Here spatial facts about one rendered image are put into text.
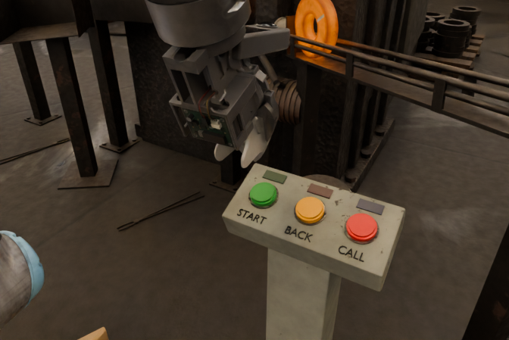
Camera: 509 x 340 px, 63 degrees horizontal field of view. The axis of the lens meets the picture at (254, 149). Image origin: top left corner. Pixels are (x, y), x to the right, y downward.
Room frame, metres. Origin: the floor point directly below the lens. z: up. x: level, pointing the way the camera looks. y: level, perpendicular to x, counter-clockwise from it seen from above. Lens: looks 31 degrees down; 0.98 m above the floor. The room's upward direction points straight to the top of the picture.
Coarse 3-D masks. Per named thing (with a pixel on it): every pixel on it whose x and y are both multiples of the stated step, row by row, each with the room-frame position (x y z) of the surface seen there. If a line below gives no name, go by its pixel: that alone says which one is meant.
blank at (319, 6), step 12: (312, 0) 1.07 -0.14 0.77; (324, 0) 1.05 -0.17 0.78; (300, 12) 1.12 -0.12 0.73; (312, 12) 1.07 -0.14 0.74; (324, 12) 1.02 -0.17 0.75; (300, 24) 1.12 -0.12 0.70; (312, 24) 1.11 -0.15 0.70; (324, 24) 1.01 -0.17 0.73; (336, 24) 1.02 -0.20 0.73; (312, 36) 1.09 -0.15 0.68; (324, 36) 1.01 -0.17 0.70; (336, 36) 1.01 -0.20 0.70; (324, 48) 1.01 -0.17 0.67
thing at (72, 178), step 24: (0, 0) 1.44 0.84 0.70; (24, 0) 1.54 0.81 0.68; (48, 0) 1.55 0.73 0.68; (72, 0) 1.37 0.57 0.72; (0, 24) 1.39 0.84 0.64; (24, 24) 1.53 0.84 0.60; (48, 24) 1.54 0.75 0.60; (72, 24) 1.51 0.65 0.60; (48, 48) 1.42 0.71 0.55; (72, 72) 1.44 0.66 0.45; (72, 96) 1.42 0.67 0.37; (72, 120) 1.42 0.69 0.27; (72, 144) 1.42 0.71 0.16; (72, 168) 1.48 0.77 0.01; (96, 168) 1.46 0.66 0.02
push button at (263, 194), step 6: (258, 186) 0.51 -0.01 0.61; (264, 186) 0.51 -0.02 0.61; (270, 186) 0.51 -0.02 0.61; (252, 192) 0.50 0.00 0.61; (258, 192) 0.50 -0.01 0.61; (264, 192) 0.50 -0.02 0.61; (270, 192) 0.50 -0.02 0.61; (252, 198) 0.49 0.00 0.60; (258, 198) 0.49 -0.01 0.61; (264, 198) 0.49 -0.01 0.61; (270, 198) 0.49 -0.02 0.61; (258, 204) 0.48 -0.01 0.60; (264, 204) 0.48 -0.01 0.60
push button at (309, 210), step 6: (306, 198) 0.48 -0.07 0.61; (312, 198) 0.48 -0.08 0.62; (300, 204) 0.47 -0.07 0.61; (306, 204) 0.47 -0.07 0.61; (312, 204) 0.47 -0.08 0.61; (318, 204) 0.46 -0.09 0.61; (300, 210) 0.46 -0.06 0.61; (306, 210) 0.46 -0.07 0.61; (312, 210) 0.46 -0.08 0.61; (318, 210) 0.46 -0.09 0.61; (300, 216) 0.45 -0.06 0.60; (306, 216) 0.45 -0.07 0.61; (312, 216) 0.45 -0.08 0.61; (318, 216) 0.45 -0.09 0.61; (306, 222) 0.45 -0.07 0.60; (312, 222) 0.45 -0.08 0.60
